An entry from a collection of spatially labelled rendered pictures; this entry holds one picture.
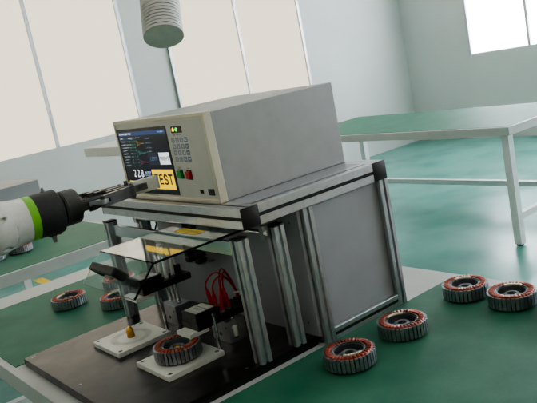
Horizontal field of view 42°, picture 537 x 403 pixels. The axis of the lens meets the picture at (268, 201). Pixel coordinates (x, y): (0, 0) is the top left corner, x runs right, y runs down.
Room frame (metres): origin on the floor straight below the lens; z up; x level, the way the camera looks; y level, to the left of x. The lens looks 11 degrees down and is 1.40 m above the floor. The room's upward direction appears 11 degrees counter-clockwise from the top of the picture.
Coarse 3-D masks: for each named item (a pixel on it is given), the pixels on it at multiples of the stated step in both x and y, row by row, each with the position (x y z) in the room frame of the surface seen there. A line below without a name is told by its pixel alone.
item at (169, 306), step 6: (168, 300) 1.84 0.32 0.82; (186, 300) 1.81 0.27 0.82; (168, 306) 1.81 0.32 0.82; (174, 306) 1.78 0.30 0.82; (180, 306) 1.79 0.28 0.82; (186, 306) 1.80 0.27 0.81; (168, 312) 1.81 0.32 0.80; (174, 312) 1.78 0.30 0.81; (180, 312) 1.78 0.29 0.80; (168, 318) 1.82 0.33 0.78; (174, 318) 1.79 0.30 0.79; (180, 318) 1.78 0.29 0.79; (174, 324) 1.79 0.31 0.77; (180, 324) 1.78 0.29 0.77
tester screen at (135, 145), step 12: (132, 132) 1.80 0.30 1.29; (144, 132) 1.75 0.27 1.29; (156, 132) 1.70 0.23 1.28; (132, 144) 1.81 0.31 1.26; (144, 144) 1.76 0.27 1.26; (156, 144) 1.72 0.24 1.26; (132, 156) 1.83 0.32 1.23; (144, 156) 1.78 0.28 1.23; (132, 168) 1.84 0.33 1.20; (144, 168) 1.79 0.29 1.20; (156, 168) 1.74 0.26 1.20; (168, 168) 1.69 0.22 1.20; (132, 180) 1.85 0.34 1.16
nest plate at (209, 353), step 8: (208, 352) 1.53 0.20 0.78; (216, 352) 1.52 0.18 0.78; (224, 352) 1.52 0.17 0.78; (144, 360) 1.56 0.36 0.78; (152, 360) 1.55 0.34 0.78; (192, 360) 1.50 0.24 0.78; (200, 360) 1.50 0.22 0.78; (208, 360) 1.50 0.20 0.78; (144, 368) 1.53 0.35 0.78; (152, 368) 1.50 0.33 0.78; (160, 368) 1.50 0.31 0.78; (168, 368) 1.49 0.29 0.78; (176, 368) 1.48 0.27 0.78; (184, 368) 1.47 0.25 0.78; (192, 368) 1.47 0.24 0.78; (160, 376) 1.47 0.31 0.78; (168, 376) 1.44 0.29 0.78; (176, 376) 1.45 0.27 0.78
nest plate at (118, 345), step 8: (136, 328) 1.79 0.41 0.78; (144, 328) 1.78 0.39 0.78; (152, 328) 1.77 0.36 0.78; (160, 328) 1.76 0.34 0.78; (112, 336) 1.77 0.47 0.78; (120, 336) 1.76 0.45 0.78; (136, 336) 1.73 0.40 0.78; (144, 336) 1.72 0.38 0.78; (152, 336) 1.71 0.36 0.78; (160, 336) 1.70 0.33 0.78; (168, 336) 1.71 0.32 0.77; (96, 344) 1.73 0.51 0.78; (104, 344) 1.72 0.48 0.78; (112, 344) 1.71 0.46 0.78; (120, 344) 1.70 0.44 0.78; (128, 344) 1.69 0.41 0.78; (136, 344) 1.67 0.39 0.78; (144, 344) 1.67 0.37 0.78; (112, 352) 1.66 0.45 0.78; (120, 352) 1.64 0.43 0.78; (128, 352) 1.65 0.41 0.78
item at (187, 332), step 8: (200, 304) 1.61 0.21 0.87; (208, 304) 1.60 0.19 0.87; (232, 304) 1.64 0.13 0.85; (184, 312) 1.58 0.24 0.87; (192, 312) 1.57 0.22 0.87; (200, 312) 1.56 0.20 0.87; (208, 312) 1.56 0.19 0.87; (216, 312) 1.58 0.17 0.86; (224, 312) 1.59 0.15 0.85; (232, 312) 1.60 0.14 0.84; (240, 312) 1.61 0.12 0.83; (184, 320) 1.59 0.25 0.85; (192, 320) 1.56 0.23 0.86; (200, 320) 1.55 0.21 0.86; (208, 320) 1.56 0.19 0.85; (216, 320) 1.57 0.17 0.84; (224, 320) 1.58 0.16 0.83; (184, 328) 1.58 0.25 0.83; (192, 328) 1.56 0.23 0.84; (200, 328) 1.54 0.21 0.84; (208, 328) 1.56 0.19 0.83; (184, 336) 1.55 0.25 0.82; (192, 336) 1.53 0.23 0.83
